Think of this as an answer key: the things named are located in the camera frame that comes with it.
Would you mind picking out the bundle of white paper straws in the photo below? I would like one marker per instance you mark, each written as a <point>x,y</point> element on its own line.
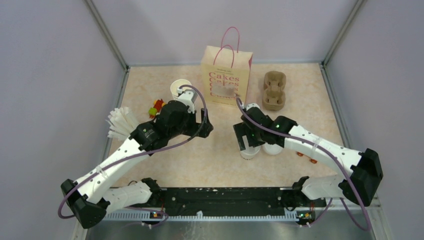
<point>122,122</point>

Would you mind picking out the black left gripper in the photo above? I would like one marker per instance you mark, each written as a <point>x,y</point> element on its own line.
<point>201,129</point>

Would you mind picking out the yellow toy car red wheels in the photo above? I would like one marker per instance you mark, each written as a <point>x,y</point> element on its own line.
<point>311,160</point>

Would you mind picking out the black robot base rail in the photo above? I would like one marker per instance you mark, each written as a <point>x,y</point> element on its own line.
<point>227,201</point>

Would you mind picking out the stack of translucent lids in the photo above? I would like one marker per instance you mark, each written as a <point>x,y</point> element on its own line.
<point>272,149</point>

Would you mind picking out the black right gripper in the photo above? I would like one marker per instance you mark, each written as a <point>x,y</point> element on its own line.
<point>239,130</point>

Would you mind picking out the red green toy block figure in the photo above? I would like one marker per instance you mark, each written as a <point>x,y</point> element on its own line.
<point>157,106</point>

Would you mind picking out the cream Cakes paper bag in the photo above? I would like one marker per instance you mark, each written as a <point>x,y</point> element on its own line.
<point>225,72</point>

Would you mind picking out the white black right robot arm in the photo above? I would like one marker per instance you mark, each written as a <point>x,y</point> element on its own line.
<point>358,173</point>

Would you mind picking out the white paper coffee cup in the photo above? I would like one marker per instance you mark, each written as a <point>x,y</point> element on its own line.
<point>249,154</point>

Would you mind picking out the stack of white paper cups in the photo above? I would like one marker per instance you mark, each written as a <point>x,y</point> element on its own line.
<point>176,85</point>

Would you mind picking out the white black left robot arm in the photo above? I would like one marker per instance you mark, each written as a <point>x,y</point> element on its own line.
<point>92,197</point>

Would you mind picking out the grey slotted cable duct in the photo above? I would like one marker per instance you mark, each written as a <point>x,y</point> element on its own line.
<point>145,216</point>

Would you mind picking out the brown pulp cup carrier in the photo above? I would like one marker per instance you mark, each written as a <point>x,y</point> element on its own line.
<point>274,97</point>

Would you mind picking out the white plastic cup lid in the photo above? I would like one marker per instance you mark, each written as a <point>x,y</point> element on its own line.
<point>250,150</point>

